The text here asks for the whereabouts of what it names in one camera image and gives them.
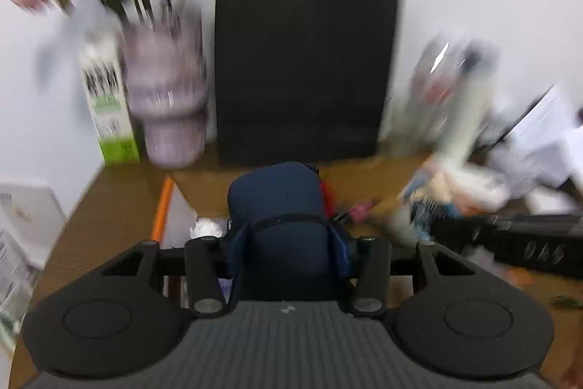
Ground metal side shelf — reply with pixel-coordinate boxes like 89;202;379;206
0;229;42;355

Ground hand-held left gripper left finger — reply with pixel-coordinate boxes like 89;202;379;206
97;225;250;319

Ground white crumpled paper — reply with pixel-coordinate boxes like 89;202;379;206
189;217;224;240

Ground navy zip pouch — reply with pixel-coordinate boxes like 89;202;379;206
227;161;352;304

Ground clear water bottle red label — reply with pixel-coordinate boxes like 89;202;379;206
401;36;461;144

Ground white green milk carton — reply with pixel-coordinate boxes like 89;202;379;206
79;38;143;167

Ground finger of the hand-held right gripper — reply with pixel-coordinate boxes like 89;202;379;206
429;213;499;255

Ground purple stone vase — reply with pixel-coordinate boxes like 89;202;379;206
118;20;212;170

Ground wooden desktop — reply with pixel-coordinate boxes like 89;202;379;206
9;143;583;389

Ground red cardboard box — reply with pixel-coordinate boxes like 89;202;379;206
150;154;461;310

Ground printed paper sheets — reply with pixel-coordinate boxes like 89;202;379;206
492;83;583;171

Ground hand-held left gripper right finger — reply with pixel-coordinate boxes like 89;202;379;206
334;227;484;318

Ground white thermos bottle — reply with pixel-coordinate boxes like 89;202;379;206
435;61;495;164

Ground person's right hand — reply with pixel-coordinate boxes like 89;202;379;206
560;364;583;389

